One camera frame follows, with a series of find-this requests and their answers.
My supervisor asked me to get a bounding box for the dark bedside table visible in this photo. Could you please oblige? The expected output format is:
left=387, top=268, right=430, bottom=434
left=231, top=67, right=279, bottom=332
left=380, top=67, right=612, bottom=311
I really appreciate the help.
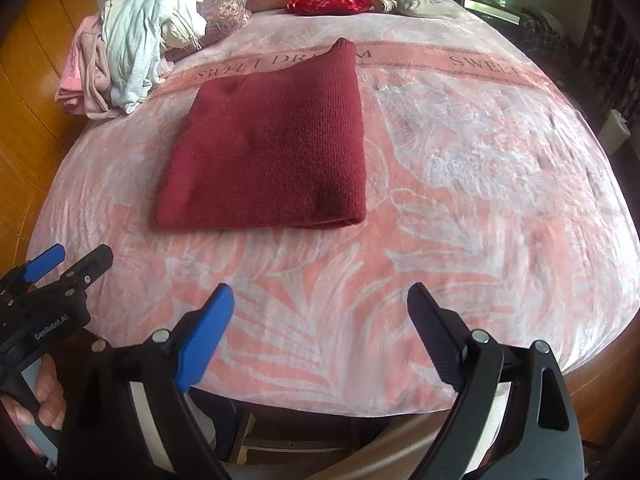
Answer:
left=461, top=0, right=522, bottom=26

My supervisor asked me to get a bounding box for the paisley patterned pillow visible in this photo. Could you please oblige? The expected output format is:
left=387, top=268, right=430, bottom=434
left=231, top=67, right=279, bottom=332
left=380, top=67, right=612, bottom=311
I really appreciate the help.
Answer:
left=166, top=0, right=252, bottom=62

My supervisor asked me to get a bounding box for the red shiny bag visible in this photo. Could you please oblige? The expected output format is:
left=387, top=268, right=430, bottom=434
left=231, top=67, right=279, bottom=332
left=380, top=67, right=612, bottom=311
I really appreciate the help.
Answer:
left=284, top=0, right=373, bottom=16

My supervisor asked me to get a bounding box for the pink floral bedspread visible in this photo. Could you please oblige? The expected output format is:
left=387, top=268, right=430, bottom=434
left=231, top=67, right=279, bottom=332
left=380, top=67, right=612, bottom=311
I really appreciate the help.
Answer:
left=27, top=12, right=639, bottom=417

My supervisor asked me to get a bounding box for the dark patterned curtain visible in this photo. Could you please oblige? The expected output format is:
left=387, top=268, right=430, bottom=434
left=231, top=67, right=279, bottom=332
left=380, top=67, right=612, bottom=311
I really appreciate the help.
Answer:
left=576, top=0, right=639, bottom=125

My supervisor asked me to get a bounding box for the person's left hand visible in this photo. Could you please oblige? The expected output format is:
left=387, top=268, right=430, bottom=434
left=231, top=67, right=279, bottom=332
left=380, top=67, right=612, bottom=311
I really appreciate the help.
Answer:
left=0, top=353, right=68, bottom=456

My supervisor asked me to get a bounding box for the white waste bin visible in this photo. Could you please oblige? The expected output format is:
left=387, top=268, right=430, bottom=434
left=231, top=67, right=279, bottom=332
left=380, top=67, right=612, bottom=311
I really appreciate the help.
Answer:
left=597, top=110, right=631, bottom=156

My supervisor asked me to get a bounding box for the dark red knit sweater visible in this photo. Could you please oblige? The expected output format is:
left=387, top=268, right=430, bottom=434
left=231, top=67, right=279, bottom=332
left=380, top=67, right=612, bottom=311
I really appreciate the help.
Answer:
left=155, top=38, right=367, bottom=231

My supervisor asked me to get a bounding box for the grey white cloth item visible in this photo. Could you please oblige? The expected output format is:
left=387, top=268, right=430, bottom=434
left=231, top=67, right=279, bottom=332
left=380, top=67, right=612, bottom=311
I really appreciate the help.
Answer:
left=373, top=0, right=464, bottom=18

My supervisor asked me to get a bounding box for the orange wooden wardrobe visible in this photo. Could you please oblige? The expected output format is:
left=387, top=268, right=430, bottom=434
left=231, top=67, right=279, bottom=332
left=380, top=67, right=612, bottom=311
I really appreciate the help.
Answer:
left=1, top=0, right=98, bottom=271

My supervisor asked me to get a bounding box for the light blue white garment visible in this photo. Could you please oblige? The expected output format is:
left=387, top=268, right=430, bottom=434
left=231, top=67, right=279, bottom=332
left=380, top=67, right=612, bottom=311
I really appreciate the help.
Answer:
left=102, top=0, right=207, bottom=114

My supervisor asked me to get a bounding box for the pink folded clothes pile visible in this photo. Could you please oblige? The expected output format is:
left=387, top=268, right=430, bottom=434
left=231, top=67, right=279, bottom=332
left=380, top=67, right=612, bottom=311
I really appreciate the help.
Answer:
left=54, top=13, right=119, bottom=120

